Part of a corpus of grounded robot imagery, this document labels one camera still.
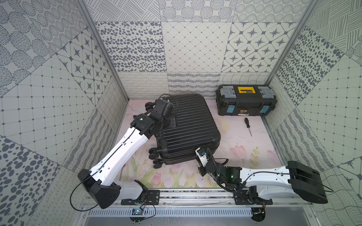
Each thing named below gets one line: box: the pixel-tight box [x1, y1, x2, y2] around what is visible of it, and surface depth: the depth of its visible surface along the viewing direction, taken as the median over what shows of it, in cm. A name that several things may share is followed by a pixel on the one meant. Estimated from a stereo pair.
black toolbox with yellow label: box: [215, 84, 278, 116], surface depth 103 cm
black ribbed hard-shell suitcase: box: [148, 93, 222, 169], surface depth 77 cm
